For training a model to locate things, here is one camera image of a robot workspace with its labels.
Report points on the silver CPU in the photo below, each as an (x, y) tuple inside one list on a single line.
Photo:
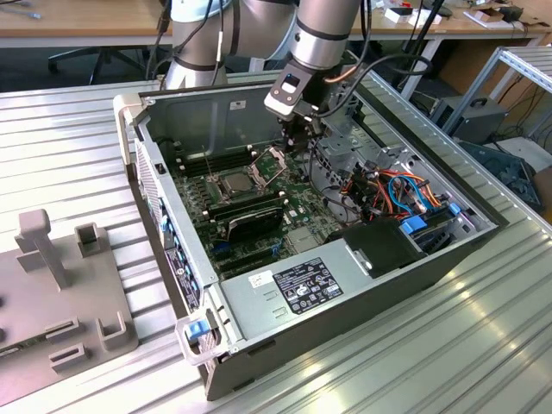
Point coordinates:
[(237, 184)]

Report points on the metal locking lever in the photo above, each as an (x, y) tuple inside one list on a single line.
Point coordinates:
[(207, 161)]

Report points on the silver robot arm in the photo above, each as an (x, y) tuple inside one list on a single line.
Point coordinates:
[(323, 21)]

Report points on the CPU socket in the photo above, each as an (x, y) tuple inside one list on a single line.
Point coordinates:
[(217, 190)]

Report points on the silver drive cage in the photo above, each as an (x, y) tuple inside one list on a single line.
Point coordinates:
[(349, 146)]

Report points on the black RAM slot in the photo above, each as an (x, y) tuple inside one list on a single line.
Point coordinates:
[(224, 167), (233, 212), (224, 162), (224, 157), (224, 205), (224, 152)]

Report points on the green motherboard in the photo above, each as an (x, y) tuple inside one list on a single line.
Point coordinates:
[(302, 202)]

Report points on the small white box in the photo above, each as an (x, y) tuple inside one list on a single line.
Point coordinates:
[(399, 15)]

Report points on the black expansion card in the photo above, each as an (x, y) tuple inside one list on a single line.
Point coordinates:
[(254, 222)]

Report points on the silver chipset heatsink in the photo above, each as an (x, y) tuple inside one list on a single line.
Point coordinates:
[(302, 239)]

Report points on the wooden desk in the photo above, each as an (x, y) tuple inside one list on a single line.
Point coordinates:
[(453, 31), (64, 21)]

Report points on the blue disk carrier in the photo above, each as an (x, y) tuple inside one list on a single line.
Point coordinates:
[(414, 226)]

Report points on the black expansion slot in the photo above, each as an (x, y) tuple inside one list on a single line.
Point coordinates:
[(250, 267), (246, 254)]

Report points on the small blue plastic tab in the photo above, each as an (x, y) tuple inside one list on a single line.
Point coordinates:
[(454, 209)]

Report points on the open cardboard box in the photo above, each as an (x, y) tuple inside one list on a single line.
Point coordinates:
[(483, 17)]

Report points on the dark panel with fan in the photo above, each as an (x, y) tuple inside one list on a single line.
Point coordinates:
[(496, 164)]

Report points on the small black desk object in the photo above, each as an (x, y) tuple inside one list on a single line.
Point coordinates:
[(513, 14)]

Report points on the grey open PC case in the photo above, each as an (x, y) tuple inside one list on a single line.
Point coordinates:
[(431, 276)]

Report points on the black office chair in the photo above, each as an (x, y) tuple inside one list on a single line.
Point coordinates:
[(99, 56)]

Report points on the silver power supply unit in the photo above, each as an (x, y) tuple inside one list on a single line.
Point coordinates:
[(259, 310)]

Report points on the brown cardboard box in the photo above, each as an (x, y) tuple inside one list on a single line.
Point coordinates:
[(544, 190)]

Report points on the blue case latch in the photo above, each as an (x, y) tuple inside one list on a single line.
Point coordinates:
[(196, 331)]

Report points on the grey parts rack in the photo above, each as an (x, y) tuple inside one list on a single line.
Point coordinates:
[(26, 293)]

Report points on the green RAM stick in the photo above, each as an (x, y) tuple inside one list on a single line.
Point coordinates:
[(32, 343)]

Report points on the black camera bracket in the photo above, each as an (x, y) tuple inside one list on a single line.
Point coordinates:
[(302, 88)]

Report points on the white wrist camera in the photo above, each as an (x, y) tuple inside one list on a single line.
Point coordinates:
[(280, 105)]

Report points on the aluminium frame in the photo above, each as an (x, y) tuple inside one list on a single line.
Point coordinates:
[(517, 60)]

